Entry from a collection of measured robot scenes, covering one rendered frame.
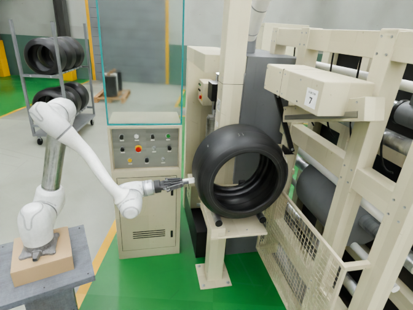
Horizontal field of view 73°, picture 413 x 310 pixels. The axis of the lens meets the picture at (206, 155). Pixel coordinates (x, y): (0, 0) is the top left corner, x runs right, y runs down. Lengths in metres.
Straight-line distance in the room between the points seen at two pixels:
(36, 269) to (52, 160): 0.59
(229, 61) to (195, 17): 8.85
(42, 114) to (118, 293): 1.58
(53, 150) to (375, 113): 1.59
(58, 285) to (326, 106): 1.63
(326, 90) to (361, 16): 10.37
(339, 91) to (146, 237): 1.98
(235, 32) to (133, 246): 1.96
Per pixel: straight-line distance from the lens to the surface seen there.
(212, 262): 2.46
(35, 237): 1.82
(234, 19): 1.74
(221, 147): 1.50
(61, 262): 1.85
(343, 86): 1.34
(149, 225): 2.57
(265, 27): 4.90
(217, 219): 1.72
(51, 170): 1.83
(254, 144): 1.52
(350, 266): 1.55
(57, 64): 5.04
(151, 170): 2.29
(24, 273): 1.87
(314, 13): 11.06
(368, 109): 1.31
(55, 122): 1.53
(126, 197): 1.47
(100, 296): 2.59
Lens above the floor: 1.95
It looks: 24 degrees down
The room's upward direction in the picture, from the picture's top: 4 degrees clockwise
